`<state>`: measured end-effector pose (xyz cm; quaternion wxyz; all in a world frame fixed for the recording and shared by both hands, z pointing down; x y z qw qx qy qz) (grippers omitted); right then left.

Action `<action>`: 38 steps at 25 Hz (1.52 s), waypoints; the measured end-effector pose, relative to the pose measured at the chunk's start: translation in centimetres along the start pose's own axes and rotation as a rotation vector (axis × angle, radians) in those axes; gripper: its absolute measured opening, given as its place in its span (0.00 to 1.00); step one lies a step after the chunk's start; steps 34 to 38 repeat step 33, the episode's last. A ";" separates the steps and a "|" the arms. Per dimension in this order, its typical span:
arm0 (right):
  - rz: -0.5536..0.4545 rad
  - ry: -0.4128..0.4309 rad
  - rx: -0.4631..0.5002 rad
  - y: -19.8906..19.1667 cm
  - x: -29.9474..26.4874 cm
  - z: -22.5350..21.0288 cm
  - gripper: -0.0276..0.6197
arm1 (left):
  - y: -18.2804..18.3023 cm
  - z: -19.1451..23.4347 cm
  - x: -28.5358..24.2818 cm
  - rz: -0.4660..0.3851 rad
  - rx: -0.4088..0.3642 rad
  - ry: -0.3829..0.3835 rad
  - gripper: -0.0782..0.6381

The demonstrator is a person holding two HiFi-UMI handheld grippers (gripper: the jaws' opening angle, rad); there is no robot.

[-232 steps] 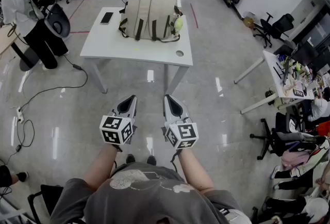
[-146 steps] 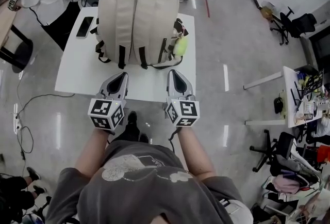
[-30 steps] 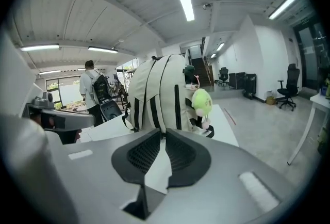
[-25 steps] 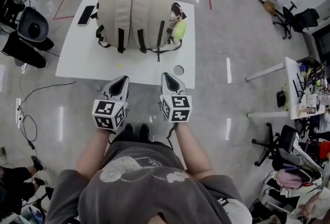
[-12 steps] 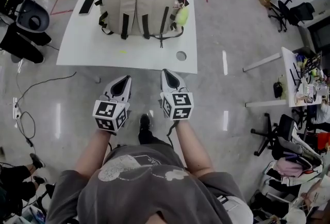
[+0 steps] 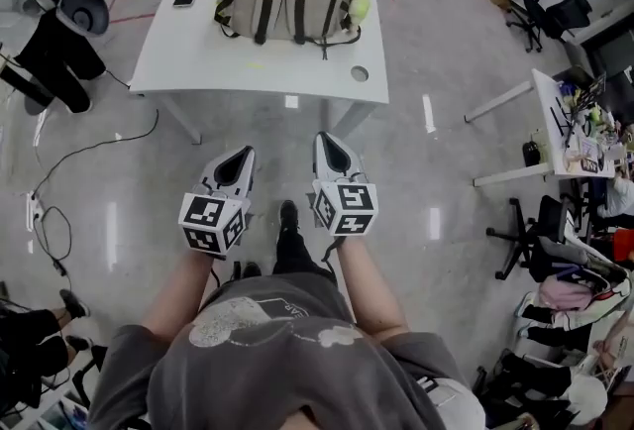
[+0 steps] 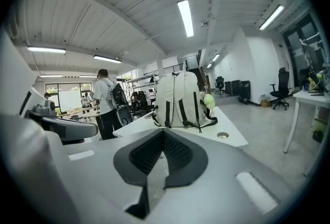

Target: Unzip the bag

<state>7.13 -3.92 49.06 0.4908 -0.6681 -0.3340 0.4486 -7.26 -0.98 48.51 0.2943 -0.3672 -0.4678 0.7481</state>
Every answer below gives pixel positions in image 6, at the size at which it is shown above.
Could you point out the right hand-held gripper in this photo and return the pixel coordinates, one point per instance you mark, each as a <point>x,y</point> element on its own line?
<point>347,207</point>

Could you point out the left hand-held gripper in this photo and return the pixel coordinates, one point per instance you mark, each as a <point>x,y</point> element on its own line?
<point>208,220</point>

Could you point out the person's left forearm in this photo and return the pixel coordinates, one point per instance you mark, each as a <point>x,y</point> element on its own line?
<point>178,289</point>

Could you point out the person's right forearm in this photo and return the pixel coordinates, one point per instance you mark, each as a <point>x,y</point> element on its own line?
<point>369,284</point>

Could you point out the person's black shoe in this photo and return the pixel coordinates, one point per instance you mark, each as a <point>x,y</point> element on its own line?
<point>288,215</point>
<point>251,270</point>

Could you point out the person's black trousers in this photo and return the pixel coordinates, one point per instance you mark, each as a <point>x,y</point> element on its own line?
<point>297,254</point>

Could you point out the yellow-green plush toy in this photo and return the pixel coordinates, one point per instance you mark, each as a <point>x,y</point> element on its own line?
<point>359,7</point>

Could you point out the small black bag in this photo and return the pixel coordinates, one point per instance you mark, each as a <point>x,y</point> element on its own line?
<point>532,153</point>

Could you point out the white power strip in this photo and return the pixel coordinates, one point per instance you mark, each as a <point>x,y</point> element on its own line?
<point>33,212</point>

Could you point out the person's grey printed t-shirt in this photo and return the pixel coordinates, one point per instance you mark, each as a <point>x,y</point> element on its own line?
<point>277,368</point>

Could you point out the grey round stool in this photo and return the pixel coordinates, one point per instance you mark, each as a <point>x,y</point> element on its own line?
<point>37,103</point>

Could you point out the white cluttered desk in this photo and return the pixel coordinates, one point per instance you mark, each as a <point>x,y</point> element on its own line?
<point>550,121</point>

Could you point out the black office chair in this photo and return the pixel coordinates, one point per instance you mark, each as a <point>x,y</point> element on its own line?
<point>550,225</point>
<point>564,17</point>

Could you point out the pink fabric bag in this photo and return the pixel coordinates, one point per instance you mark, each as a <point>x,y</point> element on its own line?
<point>564,291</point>

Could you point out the white waist bag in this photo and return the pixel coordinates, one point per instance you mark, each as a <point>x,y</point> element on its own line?
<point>460,403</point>

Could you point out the orange fabric item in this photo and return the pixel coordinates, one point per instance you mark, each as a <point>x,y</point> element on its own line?
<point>624,245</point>

